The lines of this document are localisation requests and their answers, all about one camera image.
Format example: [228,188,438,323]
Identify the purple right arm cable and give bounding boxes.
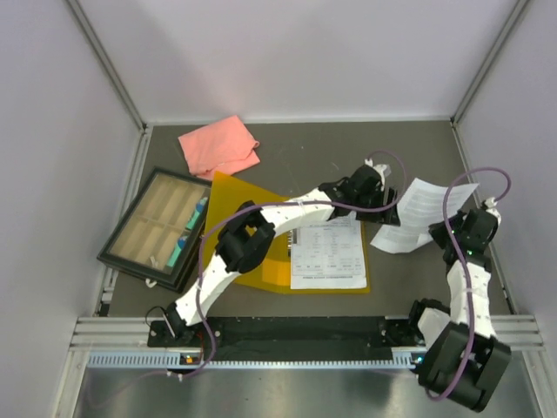
[424,166,513,401]

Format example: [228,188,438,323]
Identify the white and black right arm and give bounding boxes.
[406,206,511,412]

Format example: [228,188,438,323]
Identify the yellow plastic folder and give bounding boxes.
[205,172,371,294]

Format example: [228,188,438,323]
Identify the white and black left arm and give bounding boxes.
[164,159,400,346]

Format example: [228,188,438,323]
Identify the printed paper sheet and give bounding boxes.
[369,176,480,254]
[291,215,367,291]

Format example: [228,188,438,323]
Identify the aluminium frame rail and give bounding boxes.
[70,125,153,346]

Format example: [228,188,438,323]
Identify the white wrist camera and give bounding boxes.
[481,197,497,211]
[365,158,391,183]

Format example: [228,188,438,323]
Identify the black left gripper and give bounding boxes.
[353,185,399,226]

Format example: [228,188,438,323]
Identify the metal folder clip mechanism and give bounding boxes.
[287,229,298,259]

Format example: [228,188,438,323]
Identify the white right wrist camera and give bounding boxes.
[481,197,497,211]

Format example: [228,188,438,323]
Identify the slotted grey cable duct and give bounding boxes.
[86,351,440,370]

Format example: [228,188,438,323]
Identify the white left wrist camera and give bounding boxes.
[365,158,391,183]

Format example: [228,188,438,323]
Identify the black framed wooden tray box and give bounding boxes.
[97,167,211,293]

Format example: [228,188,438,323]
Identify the pink folded cloth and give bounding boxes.
[178,116,260,181]

